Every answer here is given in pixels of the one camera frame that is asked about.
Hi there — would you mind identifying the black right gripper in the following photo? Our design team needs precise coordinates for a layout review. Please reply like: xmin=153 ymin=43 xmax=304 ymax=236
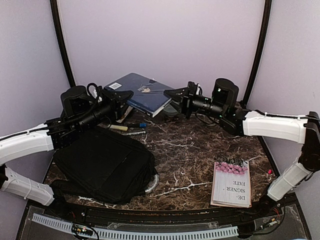
xmin=164 ymin=83 xmax=227 ymax=119

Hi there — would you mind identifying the dark blue book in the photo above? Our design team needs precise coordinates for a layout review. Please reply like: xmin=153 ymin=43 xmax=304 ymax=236
xmin=104 ymin=73 xmax=173 ymax=118

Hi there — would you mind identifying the black student backpack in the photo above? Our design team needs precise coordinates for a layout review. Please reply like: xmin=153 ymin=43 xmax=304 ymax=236
xmin=50 ymin=126 xmax=160 ymax=205

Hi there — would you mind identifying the white book with pink flowers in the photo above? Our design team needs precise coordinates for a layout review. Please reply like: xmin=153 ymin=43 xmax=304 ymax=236
xmin=210 ymin=159 xmax=252 ymax=208

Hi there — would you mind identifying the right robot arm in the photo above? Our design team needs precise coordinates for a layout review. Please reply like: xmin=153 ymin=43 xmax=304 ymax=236
xmin=164 ymin=78 xmax=320 ymax=217

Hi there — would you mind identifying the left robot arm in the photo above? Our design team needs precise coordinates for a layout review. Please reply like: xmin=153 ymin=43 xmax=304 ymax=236
xmin=0 ymin=83 xmax=134 ymax=218

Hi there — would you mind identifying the pale green bowl centre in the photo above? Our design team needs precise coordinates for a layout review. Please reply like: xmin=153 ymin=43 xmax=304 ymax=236
xmin=162 ymin=104 xmax=178 ymax=118

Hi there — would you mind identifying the floral square plate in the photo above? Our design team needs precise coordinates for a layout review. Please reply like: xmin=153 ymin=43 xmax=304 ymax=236
xmin=116 ymin=106 xmax=133 ymax=124

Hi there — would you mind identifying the yellow highlighter pen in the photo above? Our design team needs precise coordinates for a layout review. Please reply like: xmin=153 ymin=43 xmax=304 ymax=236
xmin=109 ymin=124 xmax=128 ymax=132

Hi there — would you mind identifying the blue capped black marker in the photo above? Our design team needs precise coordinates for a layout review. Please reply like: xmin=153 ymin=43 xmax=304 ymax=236
xmin=127 ymin=122 xmax=147 ymax=128

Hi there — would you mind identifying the green capped white pen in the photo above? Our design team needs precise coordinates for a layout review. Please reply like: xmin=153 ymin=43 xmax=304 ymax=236
xmin=122 ymin=130 xmax=147 ymax=136

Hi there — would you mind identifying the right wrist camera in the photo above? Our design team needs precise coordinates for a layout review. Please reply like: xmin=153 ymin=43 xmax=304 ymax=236
xmin=187 ymin=81 xmax=203 ymax=96

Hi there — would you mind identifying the black left frame post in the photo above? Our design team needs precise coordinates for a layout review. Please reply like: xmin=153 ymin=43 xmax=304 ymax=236
xmin=49 ymin=0 xmax=76 ymax=87

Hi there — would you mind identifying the black frame post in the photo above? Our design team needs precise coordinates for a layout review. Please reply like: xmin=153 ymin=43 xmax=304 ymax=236
xmin=49 ymin=0 xmax=76 ymax=87
xmin=241 ymin=0 xmax=272 ymax=108

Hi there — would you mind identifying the black right frame post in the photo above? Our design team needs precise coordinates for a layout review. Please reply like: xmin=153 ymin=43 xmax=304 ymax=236
xmin=241 ymin=0 xmax=272 ymax=108

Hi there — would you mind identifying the white slotted cable duct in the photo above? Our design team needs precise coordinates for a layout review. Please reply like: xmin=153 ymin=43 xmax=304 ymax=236
xmin=31 ymin=213 xmax=239 ymax=240

